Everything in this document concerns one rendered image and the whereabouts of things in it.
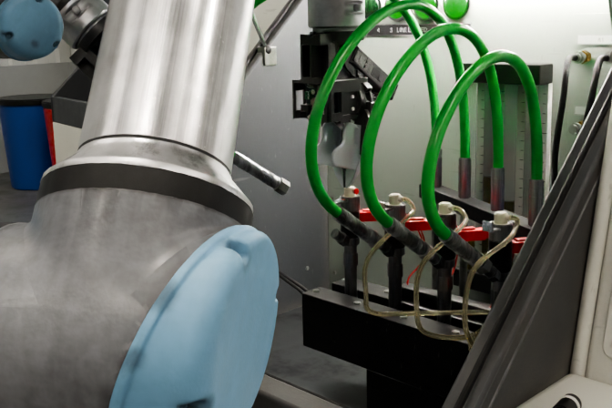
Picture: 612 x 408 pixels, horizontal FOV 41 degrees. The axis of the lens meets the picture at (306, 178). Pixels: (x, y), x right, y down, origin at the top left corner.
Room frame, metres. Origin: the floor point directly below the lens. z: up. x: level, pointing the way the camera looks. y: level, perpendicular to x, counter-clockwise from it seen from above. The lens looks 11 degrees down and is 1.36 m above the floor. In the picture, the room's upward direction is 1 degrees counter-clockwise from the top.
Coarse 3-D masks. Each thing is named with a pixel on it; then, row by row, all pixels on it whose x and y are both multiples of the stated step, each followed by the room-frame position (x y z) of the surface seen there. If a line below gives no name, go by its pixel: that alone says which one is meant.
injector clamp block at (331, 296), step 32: (320, 288) 1.13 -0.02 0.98; (384, 288) 1.12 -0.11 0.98; (320, 320) 1.08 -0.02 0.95; (352, 320) 1.04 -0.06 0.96; (384, 320) 1.00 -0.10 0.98; (480, 320) 0.99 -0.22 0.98; (352, 352) 1.04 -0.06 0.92; (384, 352) 1.00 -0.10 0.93; (416, 352) 0.97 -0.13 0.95; (448, 352) 0.93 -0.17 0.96; (384, 384) 1.00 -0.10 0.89; (416, 384) 0.97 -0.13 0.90; (448, 384) 0.93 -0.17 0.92
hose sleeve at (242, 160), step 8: (240, 160) 1.12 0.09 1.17; (248, 160) 1.13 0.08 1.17; (240, 168) 1.13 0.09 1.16; (248, 168) 1.13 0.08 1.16; (256, 168) 1.13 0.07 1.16; (264, 168) 1.14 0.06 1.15; (256, 176) 1.13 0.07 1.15; (264, 176) 1.13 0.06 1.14; (272, 176) 1.14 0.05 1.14; (272, 184) 1.14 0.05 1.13
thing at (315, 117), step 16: (400, 0) 1.06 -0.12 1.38; (416, 0) 1.08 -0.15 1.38; (384, 16) 1.03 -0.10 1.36; (432, 16) 1.11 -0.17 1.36; (352, 32) 1.00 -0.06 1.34; (368, 32) 1.01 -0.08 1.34; (352, 48) 0.99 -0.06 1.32; (448, 48) 1.14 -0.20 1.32; (336, 64) 0.97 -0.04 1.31; (320, 96) 0.95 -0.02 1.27; (464, 96) 1.15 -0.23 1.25; (320, 112) 0.95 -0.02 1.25; (464, 112) 1.16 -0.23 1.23; (464, 128) 1.16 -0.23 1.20; (464, 144) 1.16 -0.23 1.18; (464, 160) 1.16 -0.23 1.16; (464, 176) 1.16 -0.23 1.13; (320, 192) 0.95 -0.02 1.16; (464, 192) 1.16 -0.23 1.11; (336, 208) 0.96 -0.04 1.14; (352, 224) 0.98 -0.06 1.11; (368, 240) 1.01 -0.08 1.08
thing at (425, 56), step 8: (256, 0) 1.13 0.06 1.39; (264, 0) 1.14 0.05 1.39; (392, 0) 1.22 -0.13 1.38; (408, 16) 1.23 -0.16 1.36; (408, 24) 1.23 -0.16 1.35; (416, 24) 1.23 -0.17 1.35; (416, 32) 1.23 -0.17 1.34; (424, 48) 1.23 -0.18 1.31; (424, 56) 1.24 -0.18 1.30; (424, 64) 1.24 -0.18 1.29; (432, 64) 1.24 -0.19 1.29; (424, 72) 1.25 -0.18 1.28; (432, 72) 1.24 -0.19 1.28; (432, 80) 1.24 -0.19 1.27; (432, 88) 1.24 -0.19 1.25; (432, 96) 1.24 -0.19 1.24; (432, 104) 1.24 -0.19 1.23; (432, 112) 1.25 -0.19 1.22; (432, 120) 1.25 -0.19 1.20; (432, 128) 1.25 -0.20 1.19; (440, 152) 1.24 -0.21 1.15
